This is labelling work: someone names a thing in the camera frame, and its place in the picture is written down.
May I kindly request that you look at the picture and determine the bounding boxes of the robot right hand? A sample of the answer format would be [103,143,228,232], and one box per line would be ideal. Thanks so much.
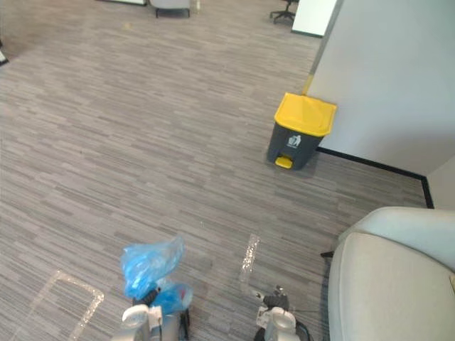
[254,283,291,310]

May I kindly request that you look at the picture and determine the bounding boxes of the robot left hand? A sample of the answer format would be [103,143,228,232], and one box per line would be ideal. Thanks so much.
[133,286,161,310]

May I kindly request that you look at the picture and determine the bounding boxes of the blue plastic rubbish bag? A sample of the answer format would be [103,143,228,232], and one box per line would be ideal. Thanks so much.
[119,234,195,317]

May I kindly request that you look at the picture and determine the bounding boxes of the grey yellow-lid pedal trash can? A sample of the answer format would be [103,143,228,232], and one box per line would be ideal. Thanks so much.
[266,92,338,171]

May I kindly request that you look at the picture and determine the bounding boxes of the clear floor tape strip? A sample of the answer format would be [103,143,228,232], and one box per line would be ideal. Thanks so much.
[238,233,261,283]

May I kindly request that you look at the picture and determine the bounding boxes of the clear floor tape rectangle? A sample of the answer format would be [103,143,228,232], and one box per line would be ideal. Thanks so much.
[21,269,106,341]

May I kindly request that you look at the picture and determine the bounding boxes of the light grey sofa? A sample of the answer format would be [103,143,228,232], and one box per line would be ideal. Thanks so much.
[321,206,455,341]

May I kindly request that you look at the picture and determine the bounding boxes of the black office chair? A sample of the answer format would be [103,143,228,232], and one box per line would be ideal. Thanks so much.
[269,0,298,25]

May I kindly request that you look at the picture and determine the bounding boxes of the white partition panel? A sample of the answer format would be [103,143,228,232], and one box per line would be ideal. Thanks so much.
[291,0,345,39]

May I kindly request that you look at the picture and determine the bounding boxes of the grey armchair with dark legs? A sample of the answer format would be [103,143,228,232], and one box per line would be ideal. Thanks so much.
[147,0,191,18]

